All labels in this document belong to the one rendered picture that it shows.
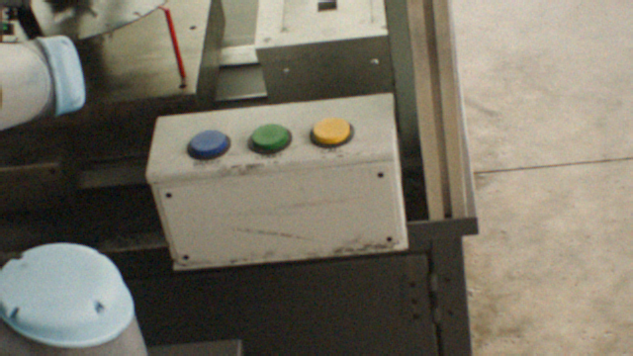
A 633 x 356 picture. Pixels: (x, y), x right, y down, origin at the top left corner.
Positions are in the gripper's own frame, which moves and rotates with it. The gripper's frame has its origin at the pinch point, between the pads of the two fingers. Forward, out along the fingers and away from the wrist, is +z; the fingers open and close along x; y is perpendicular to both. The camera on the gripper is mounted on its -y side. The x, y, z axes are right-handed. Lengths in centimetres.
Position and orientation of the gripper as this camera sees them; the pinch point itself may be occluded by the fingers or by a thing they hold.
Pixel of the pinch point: (4, 15)
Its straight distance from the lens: 152.3
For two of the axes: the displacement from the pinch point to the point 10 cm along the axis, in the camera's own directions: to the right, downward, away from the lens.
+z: 2.5, -1.0, 9.6
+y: 9.7, 0.3, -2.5
